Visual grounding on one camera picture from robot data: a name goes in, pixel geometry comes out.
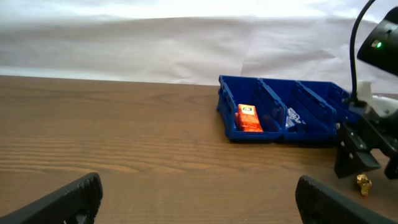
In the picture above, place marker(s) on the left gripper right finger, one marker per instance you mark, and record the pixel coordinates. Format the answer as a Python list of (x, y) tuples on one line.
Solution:
[(323, 208)]

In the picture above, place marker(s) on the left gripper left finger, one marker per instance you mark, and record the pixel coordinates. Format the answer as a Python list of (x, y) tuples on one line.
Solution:
[(74, 202)]

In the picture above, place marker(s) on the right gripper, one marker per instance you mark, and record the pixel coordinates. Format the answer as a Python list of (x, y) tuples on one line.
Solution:
[(381, 133)]

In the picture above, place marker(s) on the blue candy pack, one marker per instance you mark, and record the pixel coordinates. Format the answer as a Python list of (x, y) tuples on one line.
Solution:
[(293, 117)]

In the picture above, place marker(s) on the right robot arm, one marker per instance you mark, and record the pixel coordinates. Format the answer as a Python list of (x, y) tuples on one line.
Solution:
[(384, 46)]

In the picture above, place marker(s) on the gold wrapped candy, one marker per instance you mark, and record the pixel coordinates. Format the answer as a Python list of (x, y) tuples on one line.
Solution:
[(364, 184)]

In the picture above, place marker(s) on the orange candy box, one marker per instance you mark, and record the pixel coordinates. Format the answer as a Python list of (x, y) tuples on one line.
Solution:
[(248, 119)]

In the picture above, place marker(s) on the blue tray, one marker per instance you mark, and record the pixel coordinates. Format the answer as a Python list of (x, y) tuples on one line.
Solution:
[(248, 93)]

